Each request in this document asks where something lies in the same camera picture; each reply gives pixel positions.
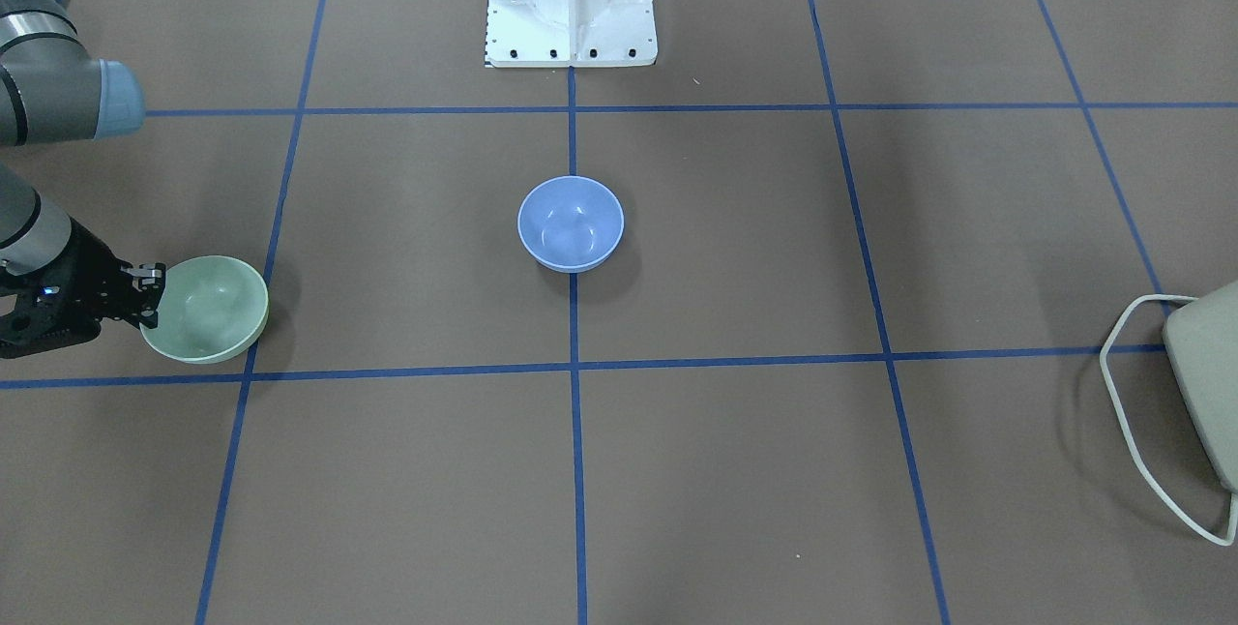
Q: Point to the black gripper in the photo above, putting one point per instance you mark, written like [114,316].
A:
[89,269]

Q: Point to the green bowl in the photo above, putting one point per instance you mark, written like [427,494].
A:
[213,308]

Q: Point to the blue bowl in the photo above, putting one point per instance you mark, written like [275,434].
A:
[570,224]

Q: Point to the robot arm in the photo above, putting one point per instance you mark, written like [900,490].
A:
[52,91]

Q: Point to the cream toaster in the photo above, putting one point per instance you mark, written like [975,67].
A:
[1201,342]

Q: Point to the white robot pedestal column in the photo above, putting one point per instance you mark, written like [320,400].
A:
[546,34]

